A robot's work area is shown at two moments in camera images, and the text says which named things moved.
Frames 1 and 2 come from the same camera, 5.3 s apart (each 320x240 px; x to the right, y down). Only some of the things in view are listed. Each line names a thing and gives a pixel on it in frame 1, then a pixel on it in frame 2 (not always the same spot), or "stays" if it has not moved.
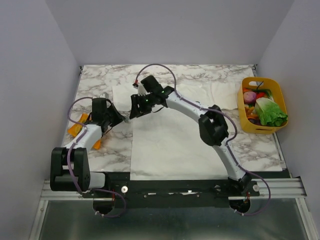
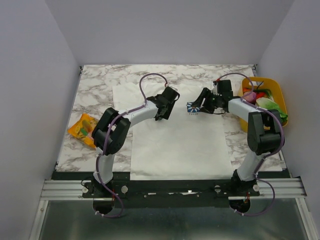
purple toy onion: (249, 97) stays
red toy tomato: (260, 94) stays
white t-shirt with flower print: (166, 144) stays
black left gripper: (119, 117) -> (170, 107)
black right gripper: (136, 106) -> (208, 102)
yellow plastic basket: (276, 86) stays
